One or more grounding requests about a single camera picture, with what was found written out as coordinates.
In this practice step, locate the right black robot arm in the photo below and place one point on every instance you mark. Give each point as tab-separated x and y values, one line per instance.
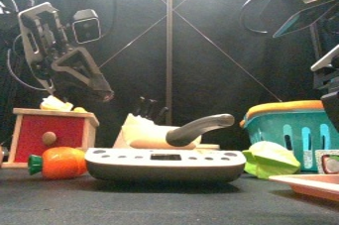
329	100

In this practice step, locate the pale yellow apple half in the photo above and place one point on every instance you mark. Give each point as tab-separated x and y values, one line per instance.
54	103

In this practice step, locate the small yellow toy piece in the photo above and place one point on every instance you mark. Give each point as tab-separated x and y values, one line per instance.
80	109

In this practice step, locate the red wooden drawer box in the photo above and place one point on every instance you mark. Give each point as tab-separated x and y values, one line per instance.
48	136

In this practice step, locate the orange toy bread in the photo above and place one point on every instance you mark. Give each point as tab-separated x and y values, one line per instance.
284	106

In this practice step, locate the wooden knife block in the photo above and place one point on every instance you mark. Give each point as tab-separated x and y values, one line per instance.
121	141

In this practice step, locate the orange toy carrot piece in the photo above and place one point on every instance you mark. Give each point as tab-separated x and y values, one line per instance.
58	163

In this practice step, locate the teal plastic basket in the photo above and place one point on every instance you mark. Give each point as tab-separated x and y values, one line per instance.
293	136

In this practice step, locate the grey kitchen scale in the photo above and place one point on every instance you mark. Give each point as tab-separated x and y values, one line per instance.
165	164

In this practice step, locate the green toy cabbage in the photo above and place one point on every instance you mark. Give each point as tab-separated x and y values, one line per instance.
269	160

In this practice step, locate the orange tray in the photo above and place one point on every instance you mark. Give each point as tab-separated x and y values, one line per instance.
308	185

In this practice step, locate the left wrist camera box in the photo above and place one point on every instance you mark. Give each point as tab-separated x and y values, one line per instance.
85	26

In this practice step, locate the grey vertical frame pole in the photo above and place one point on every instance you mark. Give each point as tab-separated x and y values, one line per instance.
168	37

